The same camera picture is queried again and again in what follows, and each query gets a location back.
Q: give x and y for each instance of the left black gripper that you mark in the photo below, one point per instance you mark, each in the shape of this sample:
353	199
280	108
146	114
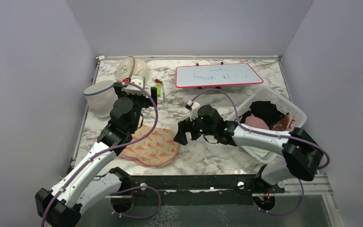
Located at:
147	102

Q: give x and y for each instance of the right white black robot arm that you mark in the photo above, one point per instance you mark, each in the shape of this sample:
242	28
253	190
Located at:
301	155

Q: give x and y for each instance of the pink bra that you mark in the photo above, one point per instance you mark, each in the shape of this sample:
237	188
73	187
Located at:
286	123

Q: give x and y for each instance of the white mesh laundry bag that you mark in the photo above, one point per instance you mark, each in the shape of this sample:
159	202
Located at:
100	98

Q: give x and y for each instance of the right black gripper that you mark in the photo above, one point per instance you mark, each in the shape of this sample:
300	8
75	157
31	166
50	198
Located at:
184	126

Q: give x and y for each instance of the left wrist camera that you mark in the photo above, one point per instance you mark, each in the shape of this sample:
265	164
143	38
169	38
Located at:
137	80

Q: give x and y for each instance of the light green bra pads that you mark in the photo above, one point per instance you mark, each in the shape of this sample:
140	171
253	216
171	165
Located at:
259	154

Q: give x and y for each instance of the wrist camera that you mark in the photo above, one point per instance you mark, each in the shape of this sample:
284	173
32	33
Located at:
137	80
193	107

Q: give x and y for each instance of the green red marker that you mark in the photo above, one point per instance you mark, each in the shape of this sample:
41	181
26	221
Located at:
160	88

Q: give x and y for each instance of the floral mesh laundry bag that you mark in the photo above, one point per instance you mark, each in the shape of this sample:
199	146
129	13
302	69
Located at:
157	149

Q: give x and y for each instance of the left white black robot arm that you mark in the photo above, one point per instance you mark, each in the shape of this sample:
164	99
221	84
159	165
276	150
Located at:
64	204

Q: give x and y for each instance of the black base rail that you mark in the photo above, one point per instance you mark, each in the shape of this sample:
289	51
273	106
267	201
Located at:
185	190

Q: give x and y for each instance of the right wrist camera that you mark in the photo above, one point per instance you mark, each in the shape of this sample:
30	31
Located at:
193	107

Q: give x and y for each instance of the red framed whiteboard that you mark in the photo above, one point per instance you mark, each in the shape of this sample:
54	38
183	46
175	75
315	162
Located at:
216	75

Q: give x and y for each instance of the white plastic basket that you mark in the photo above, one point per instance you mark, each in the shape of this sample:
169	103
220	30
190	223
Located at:
283	104

